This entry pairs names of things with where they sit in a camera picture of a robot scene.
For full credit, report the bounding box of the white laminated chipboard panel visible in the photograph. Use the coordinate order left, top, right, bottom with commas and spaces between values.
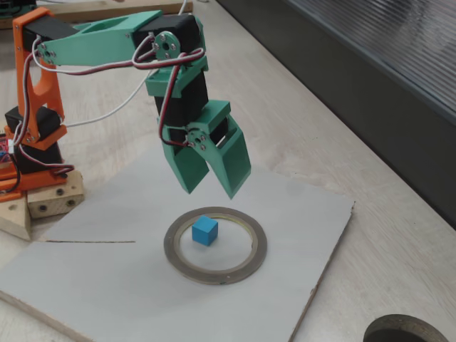
0, 138, 356, 342

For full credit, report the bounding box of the long wooden plank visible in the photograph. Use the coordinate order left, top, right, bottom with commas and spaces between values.
37, 1, 194, 23

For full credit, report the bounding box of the wooden base block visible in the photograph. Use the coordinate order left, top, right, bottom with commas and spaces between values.
26, 170, 86, 219

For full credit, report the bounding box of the white usb cable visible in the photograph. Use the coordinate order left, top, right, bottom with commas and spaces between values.
66, 0, 190, 128

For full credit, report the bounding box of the grey ring of tape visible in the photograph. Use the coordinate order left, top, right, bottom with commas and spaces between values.
162, 206, 268, 286

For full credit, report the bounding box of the blue cube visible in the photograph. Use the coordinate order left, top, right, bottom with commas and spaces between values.
191, 214, 219, 247

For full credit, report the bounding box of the pale wooden base plank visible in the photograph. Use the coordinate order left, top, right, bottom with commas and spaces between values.
0, 197, 33, 242

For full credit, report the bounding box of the ribbed glass desk partition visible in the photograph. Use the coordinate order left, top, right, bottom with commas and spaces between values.
217, 0, 456, 231

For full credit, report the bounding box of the red controller board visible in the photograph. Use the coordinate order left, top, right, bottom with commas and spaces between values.
0, 135, 14, 167

